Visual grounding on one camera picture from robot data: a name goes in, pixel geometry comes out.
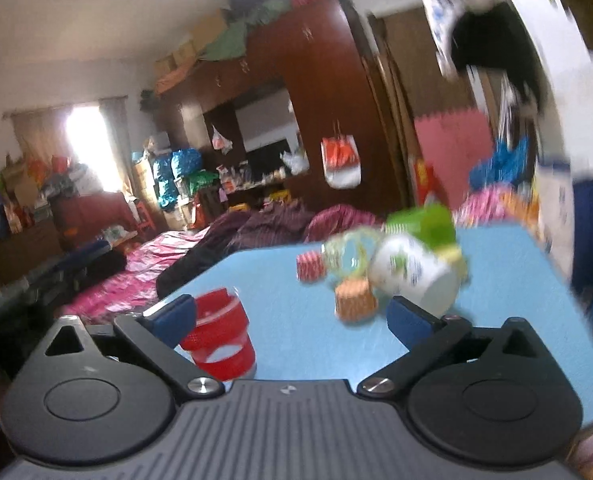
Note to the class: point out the red patterned paper cup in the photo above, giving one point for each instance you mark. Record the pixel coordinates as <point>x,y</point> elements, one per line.
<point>310,266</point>

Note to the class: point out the dark wooden wardrobe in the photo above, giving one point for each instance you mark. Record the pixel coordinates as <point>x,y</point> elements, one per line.
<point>321,100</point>

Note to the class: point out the white plastic bag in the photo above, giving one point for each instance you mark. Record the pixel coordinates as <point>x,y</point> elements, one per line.
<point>295,160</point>

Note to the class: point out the pink foam mat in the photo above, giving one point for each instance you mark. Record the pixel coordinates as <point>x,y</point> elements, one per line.
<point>451,142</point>

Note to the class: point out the blue patterned bag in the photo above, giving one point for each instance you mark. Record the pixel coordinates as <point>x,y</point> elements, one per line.
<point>185,161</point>

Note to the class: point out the red translucent plastic cup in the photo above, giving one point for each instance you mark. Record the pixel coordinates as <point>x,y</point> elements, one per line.
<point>221,340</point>

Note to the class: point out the black cloth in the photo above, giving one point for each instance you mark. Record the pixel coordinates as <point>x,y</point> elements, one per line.
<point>501,45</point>

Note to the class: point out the dark purple blanket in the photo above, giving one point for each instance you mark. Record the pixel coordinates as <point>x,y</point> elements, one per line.
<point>256,230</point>

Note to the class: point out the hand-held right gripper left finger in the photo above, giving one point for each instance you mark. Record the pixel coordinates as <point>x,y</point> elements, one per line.
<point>172,319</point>

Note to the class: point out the green plastic cup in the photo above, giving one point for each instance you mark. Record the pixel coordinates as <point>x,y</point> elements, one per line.
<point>424,224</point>

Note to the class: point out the orange patterned paper cup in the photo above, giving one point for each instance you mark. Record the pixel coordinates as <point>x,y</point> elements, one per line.
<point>355,304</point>

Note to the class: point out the dark red armchair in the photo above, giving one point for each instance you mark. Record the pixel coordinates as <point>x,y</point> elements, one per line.
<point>89,215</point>

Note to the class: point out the green cloth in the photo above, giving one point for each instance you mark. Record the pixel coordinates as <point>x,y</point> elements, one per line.
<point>231,40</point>

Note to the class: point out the pink patterned blanket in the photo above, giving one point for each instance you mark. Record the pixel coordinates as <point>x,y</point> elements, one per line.
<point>126,272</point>

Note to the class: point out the cardboard box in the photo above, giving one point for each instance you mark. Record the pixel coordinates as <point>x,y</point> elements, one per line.
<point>211,25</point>

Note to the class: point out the clear plastic bottle red cap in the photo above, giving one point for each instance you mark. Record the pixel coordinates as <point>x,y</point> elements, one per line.
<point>349,257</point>

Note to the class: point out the red and white hanging bag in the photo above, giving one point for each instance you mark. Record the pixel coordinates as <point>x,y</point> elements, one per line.
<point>341,160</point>

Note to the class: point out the window curtain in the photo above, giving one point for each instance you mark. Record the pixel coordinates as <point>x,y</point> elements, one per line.
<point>114,145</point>

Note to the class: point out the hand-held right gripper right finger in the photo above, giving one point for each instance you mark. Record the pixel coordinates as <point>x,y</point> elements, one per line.
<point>407,321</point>

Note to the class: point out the white jar with green lid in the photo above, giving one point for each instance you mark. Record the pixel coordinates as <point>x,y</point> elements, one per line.
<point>416,272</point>

